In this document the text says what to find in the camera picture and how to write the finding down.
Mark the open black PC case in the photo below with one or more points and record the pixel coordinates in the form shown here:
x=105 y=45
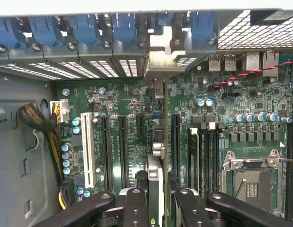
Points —
x=13 y=142

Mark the black short expansion slot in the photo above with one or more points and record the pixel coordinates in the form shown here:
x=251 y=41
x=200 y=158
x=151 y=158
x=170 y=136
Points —
x=140 y=126

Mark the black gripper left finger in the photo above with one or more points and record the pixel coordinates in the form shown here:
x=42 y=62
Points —
x=135 y=208

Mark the white expansion slot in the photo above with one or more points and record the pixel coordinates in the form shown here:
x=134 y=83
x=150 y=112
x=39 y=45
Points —
x=87 y=146

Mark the green motherboard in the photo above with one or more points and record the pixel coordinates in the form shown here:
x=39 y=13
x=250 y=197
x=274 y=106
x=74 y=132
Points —
x=243 y=106

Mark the silver socket locking lever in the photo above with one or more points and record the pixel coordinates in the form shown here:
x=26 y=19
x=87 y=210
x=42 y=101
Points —
x=288 y=161

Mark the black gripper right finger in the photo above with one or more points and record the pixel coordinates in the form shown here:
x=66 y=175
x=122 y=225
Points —
x=189 y=208

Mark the blue card retention clip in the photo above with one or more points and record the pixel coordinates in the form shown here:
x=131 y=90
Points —
x=9 y=33
x=123 y=29
x=203 y=27
x=86 y=30
x=45 y=32

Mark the black long expansion slot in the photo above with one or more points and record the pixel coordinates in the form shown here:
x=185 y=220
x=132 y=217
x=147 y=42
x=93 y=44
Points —
x=176 y=142
x=123 y=153
x=106 y=153

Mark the CPU socket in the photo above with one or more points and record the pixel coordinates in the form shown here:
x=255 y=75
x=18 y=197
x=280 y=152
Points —
x=252 y=186

